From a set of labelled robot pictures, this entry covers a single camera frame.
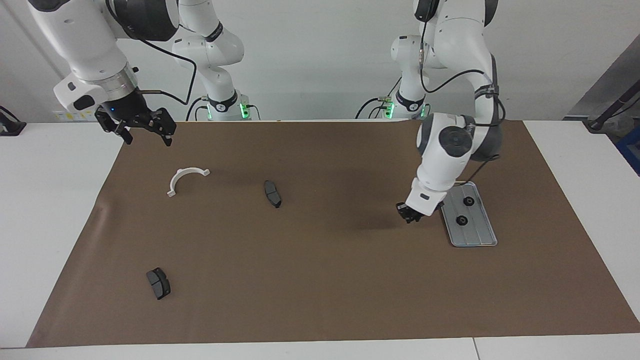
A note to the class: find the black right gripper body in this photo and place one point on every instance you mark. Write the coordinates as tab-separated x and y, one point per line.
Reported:
132	112

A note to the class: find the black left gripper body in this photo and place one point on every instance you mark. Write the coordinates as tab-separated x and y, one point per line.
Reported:
406	209

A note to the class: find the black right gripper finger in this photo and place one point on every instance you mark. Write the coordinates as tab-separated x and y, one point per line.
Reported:
110	122
166	122

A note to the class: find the black bearing gear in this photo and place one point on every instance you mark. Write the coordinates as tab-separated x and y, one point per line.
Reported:
462	220
469	201

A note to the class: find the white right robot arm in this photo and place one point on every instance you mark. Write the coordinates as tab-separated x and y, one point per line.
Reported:
85	45

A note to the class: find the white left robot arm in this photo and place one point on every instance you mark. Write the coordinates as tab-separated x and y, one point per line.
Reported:
445	150

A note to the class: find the silver ribbed metal tray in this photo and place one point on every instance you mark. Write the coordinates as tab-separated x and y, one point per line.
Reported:
480	225

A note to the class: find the brown table mat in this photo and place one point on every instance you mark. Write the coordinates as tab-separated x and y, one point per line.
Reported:
350	280

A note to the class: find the black table clamp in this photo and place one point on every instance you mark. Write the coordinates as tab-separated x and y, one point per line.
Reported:
10	127

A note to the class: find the dark grey brake pad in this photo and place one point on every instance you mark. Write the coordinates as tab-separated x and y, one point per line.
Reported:
160	285
273	195

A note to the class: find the blue box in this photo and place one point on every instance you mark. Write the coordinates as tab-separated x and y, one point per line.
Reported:
631	150

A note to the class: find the black pole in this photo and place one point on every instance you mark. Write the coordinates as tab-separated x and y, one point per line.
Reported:
612	107

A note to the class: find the white wall socket box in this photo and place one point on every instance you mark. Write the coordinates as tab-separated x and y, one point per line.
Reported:
80	110

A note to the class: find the white curved plastic bracket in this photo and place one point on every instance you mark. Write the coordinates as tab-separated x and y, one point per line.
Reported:
187	171

